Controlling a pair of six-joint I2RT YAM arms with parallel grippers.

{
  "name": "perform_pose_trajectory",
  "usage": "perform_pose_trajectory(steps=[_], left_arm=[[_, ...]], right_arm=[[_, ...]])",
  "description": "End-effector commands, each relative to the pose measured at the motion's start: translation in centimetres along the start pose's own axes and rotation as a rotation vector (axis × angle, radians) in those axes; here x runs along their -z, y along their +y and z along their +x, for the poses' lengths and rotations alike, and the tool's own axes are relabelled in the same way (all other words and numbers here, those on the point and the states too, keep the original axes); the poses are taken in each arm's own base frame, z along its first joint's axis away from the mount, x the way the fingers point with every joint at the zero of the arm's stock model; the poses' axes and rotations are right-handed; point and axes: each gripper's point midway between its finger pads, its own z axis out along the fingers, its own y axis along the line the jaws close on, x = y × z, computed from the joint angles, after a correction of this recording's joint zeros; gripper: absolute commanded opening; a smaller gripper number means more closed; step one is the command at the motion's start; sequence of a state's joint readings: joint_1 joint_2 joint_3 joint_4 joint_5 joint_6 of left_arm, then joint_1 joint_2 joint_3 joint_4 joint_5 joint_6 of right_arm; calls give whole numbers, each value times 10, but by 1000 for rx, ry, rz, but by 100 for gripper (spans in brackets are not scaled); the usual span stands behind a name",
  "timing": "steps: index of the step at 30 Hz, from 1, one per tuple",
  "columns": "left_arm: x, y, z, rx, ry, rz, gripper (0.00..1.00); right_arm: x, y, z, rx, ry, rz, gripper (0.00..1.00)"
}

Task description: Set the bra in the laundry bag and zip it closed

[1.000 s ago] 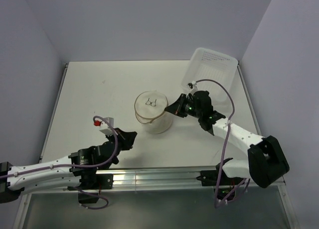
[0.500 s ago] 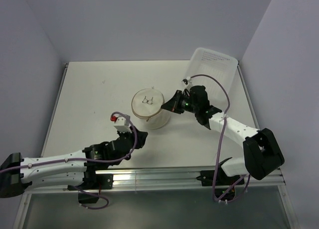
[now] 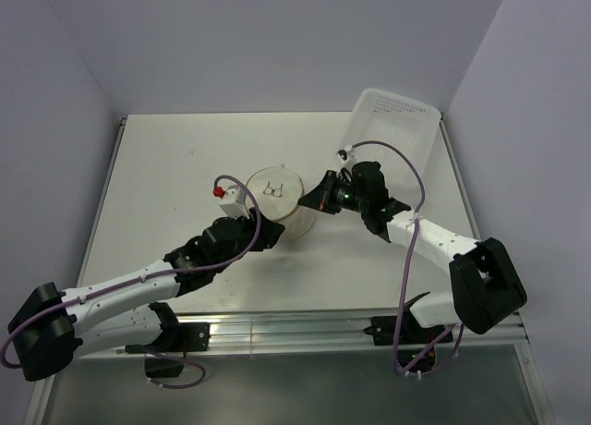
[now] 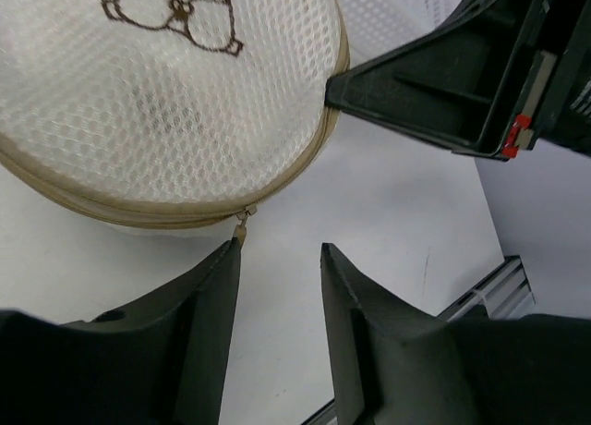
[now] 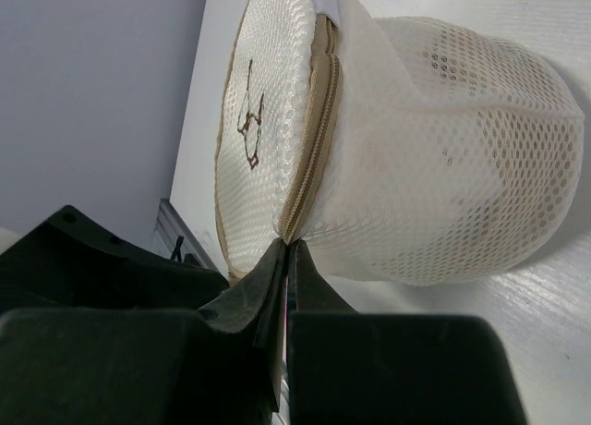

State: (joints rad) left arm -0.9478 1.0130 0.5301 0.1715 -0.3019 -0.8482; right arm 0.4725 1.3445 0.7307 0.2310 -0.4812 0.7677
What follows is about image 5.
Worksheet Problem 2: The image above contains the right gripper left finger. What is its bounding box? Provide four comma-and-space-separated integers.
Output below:
1, 241, 285, 424

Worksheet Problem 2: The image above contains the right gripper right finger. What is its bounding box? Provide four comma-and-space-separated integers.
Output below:
286, 241, 526, 424

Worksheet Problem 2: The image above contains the white mesh laundry bag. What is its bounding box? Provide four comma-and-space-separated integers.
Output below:
214, 0, 585, 285

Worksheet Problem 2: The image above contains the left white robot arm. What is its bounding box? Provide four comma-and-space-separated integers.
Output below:
1, 205, 229, 312

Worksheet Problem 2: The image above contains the aluminium mounting rail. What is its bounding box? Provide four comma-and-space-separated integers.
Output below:
151, 199, 219, 272

